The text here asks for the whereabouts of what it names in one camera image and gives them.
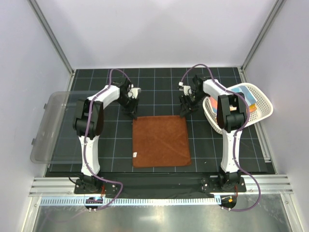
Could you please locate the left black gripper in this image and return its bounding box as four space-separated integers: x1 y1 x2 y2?
116 95 139 120

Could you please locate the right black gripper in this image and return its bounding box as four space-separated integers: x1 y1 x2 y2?
179 91 208 118

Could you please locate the dark brown towel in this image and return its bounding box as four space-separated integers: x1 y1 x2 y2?
132 116 192 168

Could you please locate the light blue orange towel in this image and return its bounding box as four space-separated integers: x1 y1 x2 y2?
207 86 257 116

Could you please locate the orange polka dot towel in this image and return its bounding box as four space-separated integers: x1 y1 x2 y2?
249 104 257 113

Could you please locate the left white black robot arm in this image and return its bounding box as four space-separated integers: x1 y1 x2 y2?
73 79 141 193

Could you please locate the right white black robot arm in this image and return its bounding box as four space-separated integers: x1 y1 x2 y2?
178 75 250 191

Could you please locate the black grid mat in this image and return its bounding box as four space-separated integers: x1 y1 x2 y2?
45 68 276 177

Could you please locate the white perforated plastic basket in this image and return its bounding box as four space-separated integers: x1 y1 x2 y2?
202 83 273 135

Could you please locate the clear plastic bin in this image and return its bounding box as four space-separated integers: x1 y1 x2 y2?
30 91 96 164

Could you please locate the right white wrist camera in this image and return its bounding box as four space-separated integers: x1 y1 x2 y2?
178 82 192 96

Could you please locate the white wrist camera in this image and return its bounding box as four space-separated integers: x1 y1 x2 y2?
128 87 141 99
178 82 192 96

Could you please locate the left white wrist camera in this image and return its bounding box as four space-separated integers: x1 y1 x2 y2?
128 87 141 99

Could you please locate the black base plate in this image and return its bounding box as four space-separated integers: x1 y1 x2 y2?
69 172 247 199

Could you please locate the slotted cable duct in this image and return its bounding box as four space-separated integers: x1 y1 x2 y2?
40 196 221 207

